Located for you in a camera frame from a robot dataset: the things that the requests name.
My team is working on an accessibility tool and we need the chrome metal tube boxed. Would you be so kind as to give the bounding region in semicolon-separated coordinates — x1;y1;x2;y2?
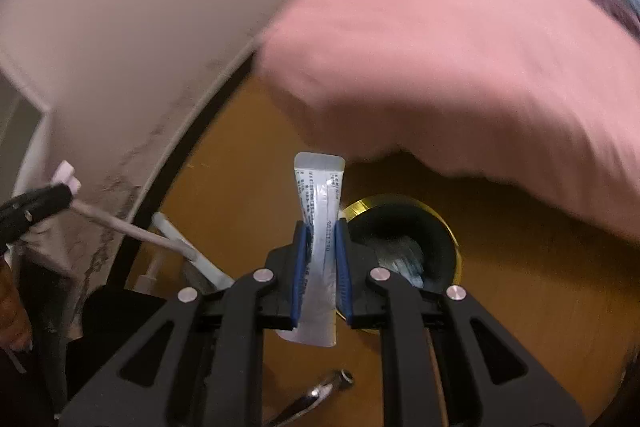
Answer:
264;369;355;427

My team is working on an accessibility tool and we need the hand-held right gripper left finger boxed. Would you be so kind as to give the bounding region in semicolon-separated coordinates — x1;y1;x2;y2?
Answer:
57;221;314;427

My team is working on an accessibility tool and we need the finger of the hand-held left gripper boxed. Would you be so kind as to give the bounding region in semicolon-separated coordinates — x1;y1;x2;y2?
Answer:
0;183;74;249

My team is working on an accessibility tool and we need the pink blanket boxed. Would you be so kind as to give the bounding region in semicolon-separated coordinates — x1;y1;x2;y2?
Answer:
252;0;640;244

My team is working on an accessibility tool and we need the white plastic stick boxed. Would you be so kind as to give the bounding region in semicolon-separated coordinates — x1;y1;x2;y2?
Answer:
51;160;201;259

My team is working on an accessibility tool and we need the white sachet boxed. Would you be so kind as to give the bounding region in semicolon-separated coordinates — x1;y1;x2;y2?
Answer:
277;152;346;348

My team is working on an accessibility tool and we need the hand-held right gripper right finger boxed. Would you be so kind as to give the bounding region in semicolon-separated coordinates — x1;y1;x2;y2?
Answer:
335;219;587;427

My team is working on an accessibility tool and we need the person's left hand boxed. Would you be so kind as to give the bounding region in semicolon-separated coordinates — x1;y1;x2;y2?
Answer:
0;256;34;354

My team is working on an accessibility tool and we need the white plastic rod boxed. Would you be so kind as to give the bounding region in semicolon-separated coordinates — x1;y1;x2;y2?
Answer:
139;212;236;294

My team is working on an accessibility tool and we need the black cup with gold rim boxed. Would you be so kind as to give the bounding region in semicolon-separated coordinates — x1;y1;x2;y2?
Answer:
337;194;464;334

